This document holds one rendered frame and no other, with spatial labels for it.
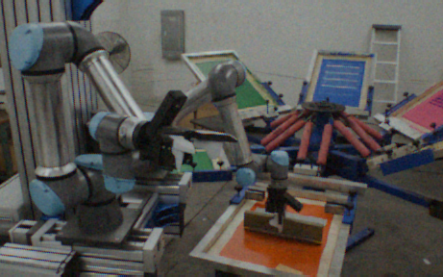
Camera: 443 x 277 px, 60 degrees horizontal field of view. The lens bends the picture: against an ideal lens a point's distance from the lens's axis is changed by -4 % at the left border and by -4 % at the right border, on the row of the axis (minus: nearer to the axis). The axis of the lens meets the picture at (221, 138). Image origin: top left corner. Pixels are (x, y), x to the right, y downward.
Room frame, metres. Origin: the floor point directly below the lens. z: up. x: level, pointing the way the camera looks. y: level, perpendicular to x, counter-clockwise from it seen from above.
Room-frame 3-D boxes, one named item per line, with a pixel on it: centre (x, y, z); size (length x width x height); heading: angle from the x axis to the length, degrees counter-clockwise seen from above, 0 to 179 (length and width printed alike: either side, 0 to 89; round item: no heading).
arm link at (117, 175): (0.92, 0.24, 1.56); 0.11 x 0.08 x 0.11; 147
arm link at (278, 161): (1.58, -0.24, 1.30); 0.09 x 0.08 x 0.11; 69
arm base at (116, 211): (1.17, 0.40, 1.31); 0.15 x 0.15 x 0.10
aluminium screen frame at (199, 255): (1.63, -0.29, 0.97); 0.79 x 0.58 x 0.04; 158
